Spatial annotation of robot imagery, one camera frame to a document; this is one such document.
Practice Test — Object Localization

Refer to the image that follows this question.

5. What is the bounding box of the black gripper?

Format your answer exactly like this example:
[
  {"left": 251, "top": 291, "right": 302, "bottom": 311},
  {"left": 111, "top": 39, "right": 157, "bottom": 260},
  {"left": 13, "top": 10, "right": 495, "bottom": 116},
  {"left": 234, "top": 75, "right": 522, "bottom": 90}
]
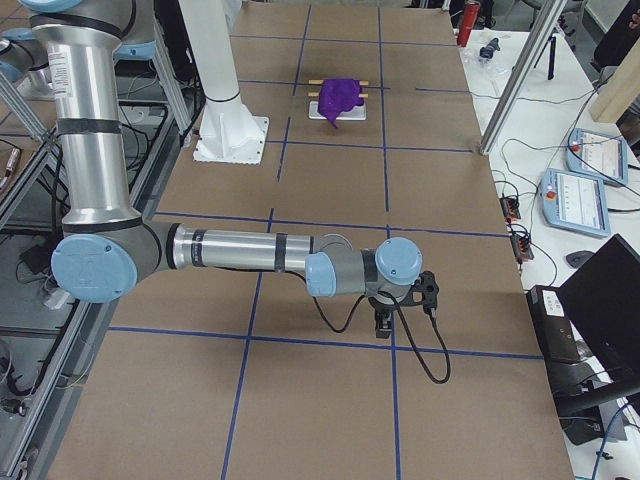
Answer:
[{"left": 368, "top": 291, "right": 413, "bottom": 338}]

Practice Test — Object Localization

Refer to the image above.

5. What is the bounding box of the purple towel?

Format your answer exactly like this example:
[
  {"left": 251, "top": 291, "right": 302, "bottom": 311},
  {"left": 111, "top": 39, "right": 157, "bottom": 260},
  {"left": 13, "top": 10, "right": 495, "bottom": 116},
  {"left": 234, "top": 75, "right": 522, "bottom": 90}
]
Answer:
[{"left": 318, "top": 78, "right": 364, "bottom": 128}]

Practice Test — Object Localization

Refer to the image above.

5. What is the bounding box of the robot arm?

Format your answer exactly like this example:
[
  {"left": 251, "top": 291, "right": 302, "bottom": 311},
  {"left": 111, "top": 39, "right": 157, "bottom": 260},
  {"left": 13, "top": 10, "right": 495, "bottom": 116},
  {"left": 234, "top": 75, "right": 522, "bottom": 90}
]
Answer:
[{"left": 28, "top": 1, "right": 438, "bottom": 338}]

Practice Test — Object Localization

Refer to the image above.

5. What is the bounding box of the white towel rack base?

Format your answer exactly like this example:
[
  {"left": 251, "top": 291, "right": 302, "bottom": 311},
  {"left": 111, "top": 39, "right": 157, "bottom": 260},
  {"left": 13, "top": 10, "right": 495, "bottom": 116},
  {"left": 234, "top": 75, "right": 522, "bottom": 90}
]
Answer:
[{"left": 308, "top": 100, "right": 369, "bottom": 122}]

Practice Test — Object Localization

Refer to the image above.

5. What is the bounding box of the wooden rack bar lower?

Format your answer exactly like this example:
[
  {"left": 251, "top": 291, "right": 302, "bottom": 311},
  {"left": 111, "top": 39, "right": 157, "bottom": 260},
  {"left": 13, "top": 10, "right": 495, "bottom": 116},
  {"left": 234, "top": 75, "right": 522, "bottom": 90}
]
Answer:
[{"left": 307, "top": 91, "right": 369, "bottom": 101}]

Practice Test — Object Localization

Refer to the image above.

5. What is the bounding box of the black computer box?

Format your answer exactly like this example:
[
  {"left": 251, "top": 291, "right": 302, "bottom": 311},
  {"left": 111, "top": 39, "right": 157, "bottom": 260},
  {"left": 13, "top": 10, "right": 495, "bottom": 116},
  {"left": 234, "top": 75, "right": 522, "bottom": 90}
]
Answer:
[{"left": 526, "top": 285, "right": 580, "bottom": 364}]

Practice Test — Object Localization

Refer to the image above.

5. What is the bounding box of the black computer mouse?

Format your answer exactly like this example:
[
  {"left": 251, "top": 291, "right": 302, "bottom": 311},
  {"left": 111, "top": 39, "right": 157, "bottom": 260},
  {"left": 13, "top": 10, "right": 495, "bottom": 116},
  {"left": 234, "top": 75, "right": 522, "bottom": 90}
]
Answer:
[{"left": 565, "top": 250, "right": 594, "bottom": 269}]

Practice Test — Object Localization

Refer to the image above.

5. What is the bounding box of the black monitor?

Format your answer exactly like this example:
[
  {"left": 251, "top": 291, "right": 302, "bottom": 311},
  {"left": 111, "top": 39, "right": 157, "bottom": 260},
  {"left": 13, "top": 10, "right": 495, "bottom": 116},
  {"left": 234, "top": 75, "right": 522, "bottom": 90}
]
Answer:
[{"left": 558, "top": 234, "right": 639, "bottom": 380}]

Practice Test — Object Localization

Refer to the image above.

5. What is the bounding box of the teach pendant near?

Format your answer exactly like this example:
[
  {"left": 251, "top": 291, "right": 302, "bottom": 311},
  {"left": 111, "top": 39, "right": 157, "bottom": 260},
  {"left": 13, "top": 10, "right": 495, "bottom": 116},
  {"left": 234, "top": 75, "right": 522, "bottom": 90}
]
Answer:
[{"left": 539, "top": 168, "right": 611, "bottom": 238}]

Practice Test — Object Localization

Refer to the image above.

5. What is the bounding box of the teach pendant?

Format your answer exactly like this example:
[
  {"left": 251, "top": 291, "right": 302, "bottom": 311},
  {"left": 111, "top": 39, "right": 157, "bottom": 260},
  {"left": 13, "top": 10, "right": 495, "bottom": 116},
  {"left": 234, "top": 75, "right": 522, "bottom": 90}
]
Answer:
[
  {"left": 566, "top": 128, "right": 629, "bottom": 187},
  {"left": 539, "top": 168, "right": 611, "bottom": 238}
]

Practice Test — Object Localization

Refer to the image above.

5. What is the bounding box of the teach pendant far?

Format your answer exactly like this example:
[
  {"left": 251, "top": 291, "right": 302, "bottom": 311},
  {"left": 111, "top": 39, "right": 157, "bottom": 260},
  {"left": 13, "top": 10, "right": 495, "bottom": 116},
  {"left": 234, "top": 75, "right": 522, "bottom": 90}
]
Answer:
[{"left": 566, "top": 128, "right": 629, "bottom": 187}]

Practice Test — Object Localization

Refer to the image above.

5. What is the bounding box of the folded blue umbrella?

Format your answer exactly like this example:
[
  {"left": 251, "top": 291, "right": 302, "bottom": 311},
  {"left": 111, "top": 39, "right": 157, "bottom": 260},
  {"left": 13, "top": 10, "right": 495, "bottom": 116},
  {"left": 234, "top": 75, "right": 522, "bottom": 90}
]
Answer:
[{"left": 479, "top": 37, "right": 500, "bottom": 61}]

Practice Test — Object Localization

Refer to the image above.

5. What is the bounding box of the red bottle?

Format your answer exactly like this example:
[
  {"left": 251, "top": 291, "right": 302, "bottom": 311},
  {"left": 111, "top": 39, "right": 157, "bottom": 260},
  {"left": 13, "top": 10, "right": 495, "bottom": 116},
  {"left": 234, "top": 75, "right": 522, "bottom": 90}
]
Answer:
[{"left": 457, "top": 0, "right": 481, "bottom": 48}]

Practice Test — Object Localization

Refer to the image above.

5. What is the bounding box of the black tripod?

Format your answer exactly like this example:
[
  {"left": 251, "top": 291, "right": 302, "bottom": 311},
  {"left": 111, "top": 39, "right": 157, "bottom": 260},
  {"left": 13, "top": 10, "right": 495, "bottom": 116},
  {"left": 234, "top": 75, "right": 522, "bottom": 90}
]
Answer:
[{"left": 534, "top": 35, "right": 557, "bottom": 80}]

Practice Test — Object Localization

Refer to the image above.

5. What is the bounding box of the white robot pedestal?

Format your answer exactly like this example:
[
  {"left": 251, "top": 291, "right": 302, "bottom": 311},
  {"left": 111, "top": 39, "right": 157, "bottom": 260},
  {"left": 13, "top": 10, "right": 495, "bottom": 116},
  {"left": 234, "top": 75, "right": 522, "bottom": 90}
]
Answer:
[{"left": 179, "top": 1, "right": 269, "bottom": 165}]

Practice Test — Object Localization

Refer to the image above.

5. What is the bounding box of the aluminium frame post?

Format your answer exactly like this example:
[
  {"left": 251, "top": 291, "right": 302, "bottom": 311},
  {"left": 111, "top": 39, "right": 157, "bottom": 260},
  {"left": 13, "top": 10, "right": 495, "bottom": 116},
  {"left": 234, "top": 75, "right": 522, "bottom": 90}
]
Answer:
[{"left": 479, "top": 0, "right": 567, "bottom": 156}]

